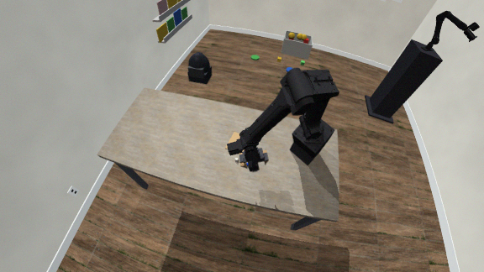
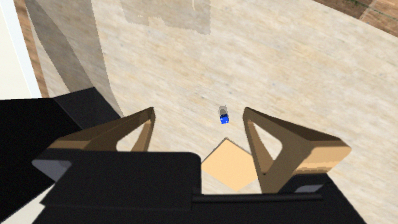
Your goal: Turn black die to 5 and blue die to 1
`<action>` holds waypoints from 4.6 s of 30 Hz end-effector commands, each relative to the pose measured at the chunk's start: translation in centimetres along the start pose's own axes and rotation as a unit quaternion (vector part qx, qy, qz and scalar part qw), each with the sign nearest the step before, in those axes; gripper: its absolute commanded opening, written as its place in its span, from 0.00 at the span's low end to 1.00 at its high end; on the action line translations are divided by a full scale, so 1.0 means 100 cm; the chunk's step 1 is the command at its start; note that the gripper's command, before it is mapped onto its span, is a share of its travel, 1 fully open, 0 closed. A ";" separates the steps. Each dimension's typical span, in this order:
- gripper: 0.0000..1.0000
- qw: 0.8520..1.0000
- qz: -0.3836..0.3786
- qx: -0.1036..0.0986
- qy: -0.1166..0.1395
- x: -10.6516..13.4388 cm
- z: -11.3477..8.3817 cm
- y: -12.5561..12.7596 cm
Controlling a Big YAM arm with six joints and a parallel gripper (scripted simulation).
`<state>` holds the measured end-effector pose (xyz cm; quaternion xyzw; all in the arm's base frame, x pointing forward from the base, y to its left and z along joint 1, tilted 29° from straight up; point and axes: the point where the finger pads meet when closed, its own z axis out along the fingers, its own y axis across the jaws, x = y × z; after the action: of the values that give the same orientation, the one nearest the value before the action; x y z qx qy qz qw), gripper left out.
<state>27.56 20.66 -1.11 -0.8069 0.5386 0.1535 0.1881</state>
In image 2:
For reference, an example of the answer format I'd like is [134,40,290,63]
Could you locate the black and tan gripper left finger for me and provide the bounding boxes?
[48,107,156,151]

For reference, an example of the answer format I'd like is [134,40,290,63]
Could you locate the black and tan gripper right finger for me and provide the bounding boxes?
[242,107,352,193]

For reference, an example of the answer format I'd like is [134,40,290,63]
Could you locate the blue die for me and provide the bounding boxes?
[220,114,229,124]

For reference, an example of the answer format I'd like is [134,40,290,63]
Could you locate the tan flat mat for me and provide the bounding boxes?
[201,139,258,191]

